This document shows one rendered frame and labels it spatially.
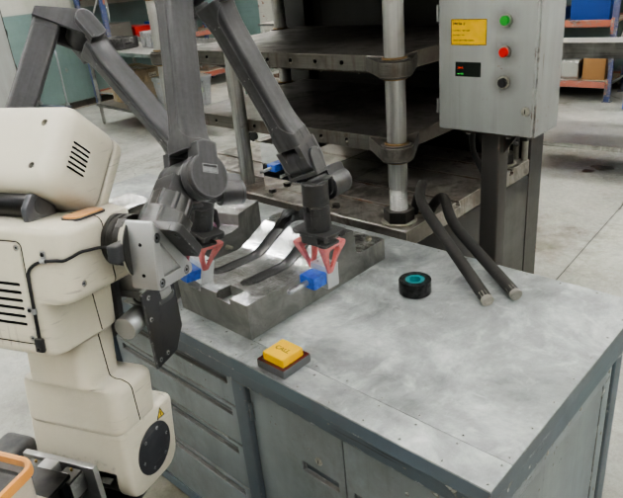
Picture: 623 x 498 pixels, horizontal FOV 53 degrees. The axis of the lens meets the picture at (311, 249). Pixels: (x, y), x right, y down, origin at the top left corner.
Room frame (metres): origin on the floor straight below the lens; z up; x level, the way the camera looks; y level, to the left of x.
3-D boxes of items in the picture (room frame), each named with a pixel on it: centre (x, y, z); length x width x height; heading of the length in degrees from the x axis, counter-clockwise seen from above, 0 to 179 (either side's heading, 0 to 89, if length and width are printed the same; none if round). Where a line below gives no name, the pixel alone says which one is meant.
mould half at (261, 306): (1.46, 0.07, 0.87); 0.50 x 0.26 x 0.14; 135
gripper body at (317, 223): (1.22, -0.02, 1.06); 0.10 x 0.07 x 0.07; 45
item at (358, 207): (2.50, -0.14, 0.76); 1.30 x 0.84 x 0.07; 45
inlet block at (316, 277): (1.19, 0.01, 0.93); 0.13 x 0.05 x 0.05; 134
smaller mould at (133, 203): (2.01, 0.65, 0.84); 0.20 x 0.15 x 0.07; 135
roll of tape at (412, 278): (1.34, -0.25, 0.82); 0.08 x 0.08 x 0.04
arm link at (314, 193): (1.23, -0.02, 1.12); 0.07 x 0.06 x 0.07; 141
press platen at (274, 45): (2.49, -0.15, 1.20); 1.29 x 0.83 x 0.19; 45
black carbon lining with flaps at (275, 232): (1.45, 0.09, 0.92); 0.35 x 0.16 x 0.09; 135
